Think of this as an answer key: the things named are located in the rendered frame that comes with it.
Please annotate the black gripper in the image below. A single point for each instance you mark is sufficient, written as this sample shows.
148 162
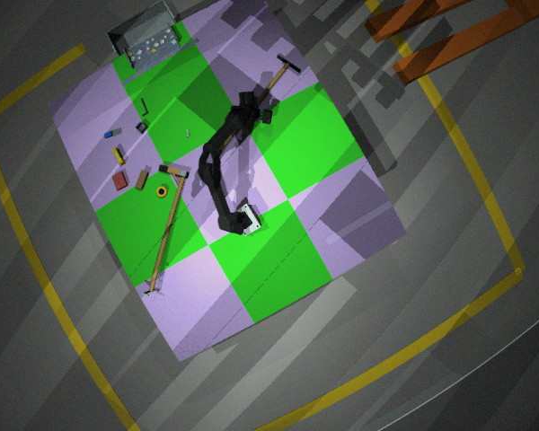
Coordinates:
266 117

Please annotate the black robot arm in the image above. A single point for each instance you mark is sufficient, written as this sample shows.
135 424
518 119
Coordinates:
210 173

